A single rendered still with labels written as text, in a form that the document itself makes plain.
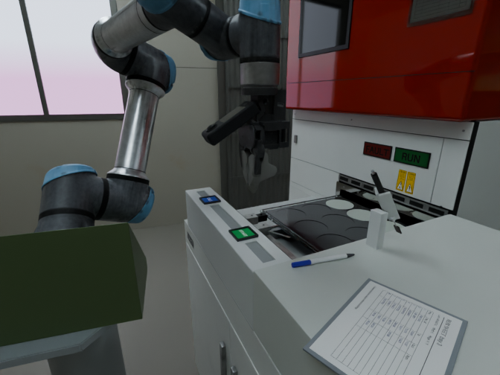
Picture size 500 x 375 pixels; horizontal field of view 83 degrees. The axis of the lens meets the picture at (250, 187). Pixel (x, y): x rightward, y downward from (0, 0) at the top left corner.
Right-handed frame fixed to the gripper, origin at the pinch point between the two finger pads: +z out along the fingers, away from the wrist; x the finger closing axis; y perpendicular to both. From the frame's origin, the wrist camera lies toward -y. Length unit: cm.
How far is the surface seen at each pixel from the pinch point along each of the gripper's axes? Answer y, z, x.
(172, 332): -10, 110, 82
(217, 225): -3.4, 13.8, 12.6
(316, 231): 25.8, 19.9, 8.0
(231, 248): -4.1, 14.4, 1.1
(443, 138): 59, -7, -4
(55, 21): -53, -73, 234
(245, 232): 1.4, 13.4, 5.2
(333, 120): 58, -9, 41
